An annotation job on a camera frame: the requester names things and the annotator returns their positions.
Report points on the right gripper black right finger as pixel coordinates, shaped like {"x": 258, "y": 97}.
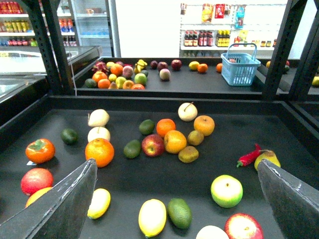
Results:
{"x": 294, "y": 203}

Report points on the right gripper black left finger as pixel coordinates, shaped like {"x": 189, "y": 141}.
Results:
{"x": 60, "y": 213}

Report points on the small yellow lemon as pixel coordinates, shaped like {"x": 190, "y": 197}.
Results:
{"x": 99, "y": 204}

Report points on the black metal fruit shelf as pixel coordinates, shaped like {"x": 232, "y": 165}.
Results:
{"x": 131, "y": 182}

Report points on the blue basket on far shelf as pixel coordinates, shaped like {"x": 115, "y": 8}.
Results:
{"x": 238, "y": 68}

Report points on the drinks shelf left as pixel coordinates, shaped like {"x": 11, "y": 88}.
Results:
{"x": 16, "y": 28}

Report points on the white grocery shelf with bottles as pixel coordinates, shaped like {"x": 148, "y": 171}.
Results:
{"x": 209, "y": 27}

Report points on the yellow orange fruit left edge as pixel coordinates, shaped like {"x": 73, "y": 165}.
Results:
{"x": 36, "y": 196}

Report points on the red apple left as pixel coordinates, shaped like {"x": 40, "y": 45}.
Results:
{"x": 36, "y": 179}

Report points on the yellow pear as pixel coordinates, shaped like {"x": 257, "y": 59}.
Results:
{"x": 267, "y": 155}

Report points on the red apple front right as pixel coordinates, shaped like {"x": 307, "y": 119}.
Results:
{"x": 243, "y": 226}

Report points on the orange persimmon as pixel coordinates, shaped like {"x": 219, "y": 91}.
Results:
{"x": 40, "y": 151}

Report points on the red chili pepper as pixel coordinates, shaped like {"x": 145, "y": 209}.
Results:
{"x": 249, "y": 158}

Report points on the green apple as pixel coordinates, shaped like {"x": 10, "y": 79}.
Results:
{"x": 226, "y": 191}

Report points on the large orange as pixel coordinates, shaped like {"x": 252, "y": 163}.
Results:
{"x": 101, "y": 150}

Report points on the green avocado left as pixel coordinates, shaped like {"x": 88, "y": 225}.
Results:
{"x": 69, "y": 136}

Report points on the white pear front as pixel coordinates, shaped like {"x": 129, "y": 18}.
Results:
{"x": 98, "y": 132}

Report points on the white pear bottom edge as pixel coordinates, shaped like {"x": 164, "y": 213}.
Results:
{"x": 211, "y": 232}

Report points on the green avocado centre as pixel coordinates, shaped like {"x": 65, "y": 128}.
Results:
{"x": 132, "y": 149}

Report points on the white pear rear left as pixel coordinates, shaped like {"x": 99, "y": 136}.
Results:
{"x": 98, "y": 118}

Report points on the red yellow apple centre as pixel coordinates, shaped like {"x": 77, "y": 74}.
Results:
{"x": 153, "y": 145}

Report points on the dark green avocado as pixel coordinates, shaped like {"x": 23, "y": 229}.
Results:
{"x": 180, "y": 213}

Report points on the kiwi front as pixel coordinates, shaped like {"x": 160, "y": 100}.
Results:
{"x": 188, "y": 155}

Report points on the kiwi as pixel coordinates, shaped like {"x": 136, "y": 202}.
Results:
{"x": 188, "y": 155}
{"x": 195, "y": 138}

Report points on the kiwi rear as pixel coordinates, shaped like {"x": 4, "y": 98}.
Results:
{"x": 195, "y": 138}

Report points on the golden apple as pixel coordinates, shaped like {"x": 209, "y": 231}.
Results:
{"x": 204, "y": 124}

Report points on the green lime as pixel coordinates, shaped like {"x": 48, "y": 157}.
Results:
{"x": 146, "y": 127}

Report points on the yellow orange apple centre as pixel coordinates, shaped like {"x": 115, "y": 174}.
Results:
{"x": 174, "y": 141}

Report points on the orange tangerine centre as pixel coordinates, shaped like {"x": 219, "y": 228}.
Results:
{"x": 165, "y": 125}

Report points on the white round pear with stem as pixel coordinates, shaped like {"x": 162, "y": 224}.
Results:
{"x": 187, "y": 111}

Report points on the far fruit pile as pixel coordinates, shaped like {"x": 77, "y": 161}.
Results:
{"x": 118, "y": 75}

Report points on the glass freezer chest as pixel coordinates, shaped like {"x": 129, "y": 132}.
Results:
{"x": 21, "y": 66}

